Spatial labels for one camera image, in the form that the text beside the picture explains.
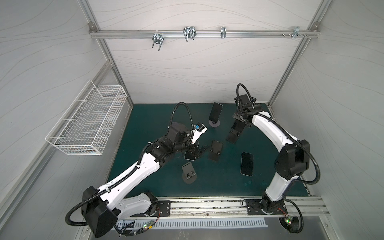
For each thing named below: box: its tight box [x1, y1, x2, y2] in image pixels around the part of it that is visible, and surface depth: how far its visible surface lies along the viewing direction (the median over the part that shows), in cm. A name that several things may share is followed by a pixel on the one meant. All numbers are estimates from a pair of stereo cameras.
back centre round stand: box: [208, 119, 221, 128], surface depth 109 cm
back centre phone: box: [209, 102, 224, 123], surface depth 100 cm
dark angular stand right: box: [225, 129, 241, 145], surface depth 103 cm
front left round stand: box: [182, 162, 197, 184], surface depth 81 cm
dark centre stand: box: [209, 140, 223, 162], surface depth 91 cm
